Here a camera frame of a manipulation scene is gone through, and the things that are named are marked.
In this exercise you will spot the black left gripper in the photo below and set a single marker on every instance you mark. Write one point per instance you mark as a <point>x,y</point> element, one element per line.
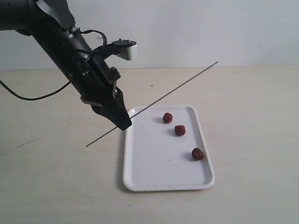
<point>96,83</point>

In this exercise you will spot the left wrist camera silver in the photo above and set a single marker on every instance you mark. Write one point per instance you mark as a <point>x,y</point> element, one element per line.
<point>126,49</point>

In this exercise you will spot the dark red meat chunk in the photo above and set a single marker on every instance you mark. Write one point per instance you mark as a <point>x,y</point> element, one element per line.
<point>179,130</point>
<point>167,118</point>
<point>197,154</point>

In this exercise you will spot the thin metal skewer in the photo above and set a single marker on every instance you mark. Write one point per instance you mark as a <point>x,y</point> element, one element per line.
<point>156,101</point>

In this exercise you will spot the white rectangular plastic tray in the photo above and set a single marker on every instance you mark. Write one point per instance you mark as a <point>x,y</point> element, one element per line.
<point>156,159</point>

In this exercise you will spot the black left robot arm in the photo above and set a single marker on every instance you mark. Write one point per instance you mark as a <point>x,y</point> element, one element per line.
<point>52,25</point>

